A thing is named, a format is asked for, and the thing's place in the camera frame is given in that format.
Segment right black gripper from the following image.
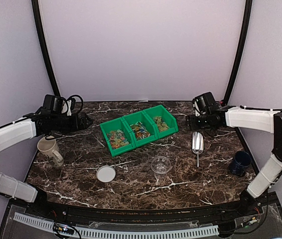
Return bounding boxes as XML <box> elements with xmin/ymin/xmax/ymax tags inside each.
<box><xmin>186</xmin><ymin>113</ymin><xmax>213</xmax><ymax>131</ymax></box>

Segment clear plastic jar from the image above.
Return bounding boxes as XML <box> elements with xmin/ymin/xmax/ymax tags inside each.
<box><xmin>150</xmin><ymin>156</ymin><xmax>172</xmax><ymax>180</ymax></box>

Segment black front rail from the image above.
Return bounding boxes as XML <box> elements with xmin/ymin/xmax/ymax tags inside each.
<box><xmin>23</xmin><ymin>184</ymin><xmax>275</xmax><ymax>224</ymax></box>

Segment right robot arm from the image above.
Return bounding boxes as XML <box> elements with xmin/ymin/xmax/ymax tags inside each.
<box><xmin>185</xmin><ymin>106</ymin><xmax>282</xmax><ymax>216</ymax></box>

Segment white slotted cable duct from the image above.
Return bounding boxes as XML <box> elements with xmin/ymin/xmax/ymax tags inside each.
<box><xmin>12</xmin><ymin>213</ymin><xmax>219</xmax><ymax>239</ymax></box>

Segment black frame post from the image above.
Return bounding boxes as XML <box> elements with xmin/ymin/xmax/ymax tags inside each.
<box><xmin>223</xmin><ymin>0</ymin><xmax>253</xmax><ymax>104</ymax></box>
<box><xmin>31</xmin><ymin>0</ymin><xmax>61</xmax><ymax>96</ymax></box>

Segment metal scoop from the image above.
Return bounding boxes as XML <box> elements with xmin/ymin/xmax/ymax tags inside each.
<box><xmin>192</xmin><ymin>131</ymin><xmax>204</xmax><ymax>167</ymax></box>

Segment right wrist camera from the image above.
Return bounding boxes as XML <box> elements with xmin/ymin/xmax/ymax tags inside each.
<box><xmin>192</xmin><ymin>92</ymin><xmax>217</xmax><ymax>116</ymax></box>

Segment green three-compartment bin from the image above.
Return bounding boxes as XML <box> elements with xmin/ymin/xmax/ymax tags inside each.
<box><xmin>100</xmin><ymin>105</ymin><xmax>178</xmax><ymax>157</ymax></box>

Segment green yellow gummy candies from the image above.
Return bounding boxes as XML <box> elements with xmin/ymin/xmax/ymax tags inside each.
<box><xmin>153</xmin><ymin>116</ymin><xmax>169</xmax><ymax>132</ymax></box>

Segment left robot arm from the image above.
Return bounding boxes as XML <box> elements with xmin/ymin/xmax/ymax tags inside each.
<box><xmin>0</xmin><ymin>95</ymin><xmax>93</xmax><ymax>217</ymax></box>

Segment dark blue mug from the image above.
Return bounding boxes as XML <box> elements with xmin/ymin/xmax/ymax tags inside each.
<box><xmin>228</xmin><ymin>151</ymin><xmax>252</xmax><ymax>177</ymax></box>

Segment right black frame post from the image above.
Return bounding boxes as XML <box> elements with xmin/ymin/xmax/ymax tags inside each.
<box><xmin>223</xmin><ymin>0</ymin><xmax>253</xmax><ymax>104</ymax></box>

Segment white jar lid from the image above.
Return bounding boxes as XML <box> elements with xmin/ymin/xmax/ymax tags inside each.
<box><xmin>96</xmin><ymin>166</ymin><xmax>116</xmax><ymax>183</ymax></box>

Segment beige ceramic mug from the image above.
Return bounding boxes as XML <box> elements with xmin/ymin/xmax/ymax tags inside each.
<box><xmin>37</xmin><ymin>136</ymin><xmax>64</xmax><ymax>167</ymax></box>

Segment star gummy candies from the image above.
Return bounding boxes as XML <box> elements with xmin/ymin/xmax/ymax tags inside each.
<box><xmin>107</xmin><ymin>129</ymin><xmax>129</xmax><ymax>150</ymax></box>

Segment wrapped colourful candies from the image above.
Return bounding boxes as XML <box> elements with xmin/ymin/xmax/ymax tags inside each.
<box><xmin>130</xmin><ymin>121</ymin><xmax>151</xmax><ymax>140</ymax></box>

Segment left black frame post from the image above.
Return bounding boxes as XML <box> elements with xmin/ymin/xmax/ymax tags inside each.
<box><xmin>31</xmin><ymin>0</ymin><xmax>61</xmax><ymax>96</ymax></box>

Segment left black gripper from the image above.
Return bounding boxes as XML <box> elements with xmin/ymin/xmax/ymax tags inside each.
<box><xmin>51</xmin><ymin>112</ymin><xmax>93</xmax><ymax>134</ymax></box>

